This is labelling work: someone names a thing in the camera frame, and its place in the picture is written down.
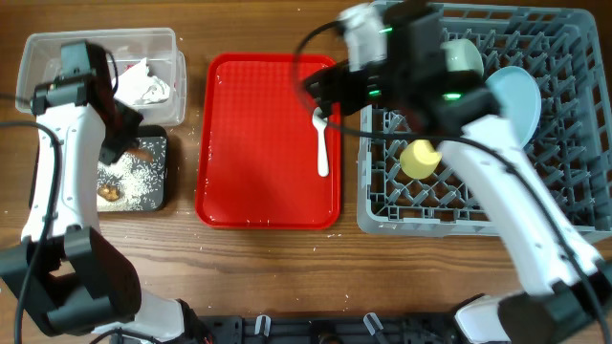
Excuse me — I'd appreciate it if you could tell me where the red plastic tray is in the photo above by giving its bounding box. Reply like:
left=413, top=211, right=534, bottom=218
left=194, top=53, right=342, bottom=230

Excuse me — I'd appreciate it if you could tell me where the clear plastic bin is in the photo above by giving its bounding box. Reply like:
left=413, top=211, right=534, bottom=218
left=16, top=28, right=186, bottom=126

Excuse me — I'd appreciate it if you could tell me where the brown food scrap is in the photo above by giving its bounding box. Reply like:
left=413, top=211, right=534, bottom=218
left=98, top=184, right=121, bottom=203

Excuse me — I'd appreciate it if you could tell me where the grey dishwasher rack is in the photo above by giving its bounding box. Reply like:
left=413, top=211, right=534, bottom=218
left=357, top=3, right=611, bottom=243

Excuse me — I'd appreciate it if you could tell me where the light green bowl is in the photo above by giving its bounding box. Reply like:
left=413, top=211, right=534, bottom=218
left=441, top=38, right=484, bottom=76

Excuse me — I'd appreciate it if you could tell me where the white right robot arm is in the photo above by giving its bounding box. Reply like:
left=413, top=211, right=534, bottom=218
left=295, top=1, right=611, bottom=343

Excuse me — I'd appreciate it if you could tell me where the large light blue plate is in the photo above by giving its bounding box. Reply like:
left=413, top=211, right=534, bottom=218
left=486, top=66, right=542, bottom=147

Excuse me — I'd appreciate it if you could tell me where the yellow plastic cup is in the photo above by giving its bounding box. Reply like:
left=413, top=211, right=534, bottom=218
left=400, top=140, right=442, bottom=180

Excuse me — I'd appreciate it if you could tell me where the brown carrot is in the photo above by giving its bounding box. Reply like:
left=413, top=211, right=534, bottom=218
left=125, top=148, right=154, bottom=163

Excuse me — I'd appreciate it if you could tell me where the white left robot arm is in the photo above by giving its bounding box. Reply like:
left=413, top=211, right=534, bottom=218
left=1, top=40, right=214, bottom=343

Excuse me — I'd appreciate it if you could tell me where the white rice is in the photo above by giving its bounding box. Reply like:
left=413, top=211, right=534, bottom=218
left=97, top=138, right=167, bottom=211

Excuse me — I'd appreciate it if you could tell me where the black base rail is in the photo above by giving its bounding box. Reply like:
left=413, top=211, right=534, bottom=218
left=174, top=312, right=467, bottom=344

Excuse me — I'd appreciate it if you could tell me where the white plastic spoon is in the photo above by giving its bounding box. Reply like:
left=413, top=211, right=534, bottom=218
left=312, top=107, right=329, bottom=178

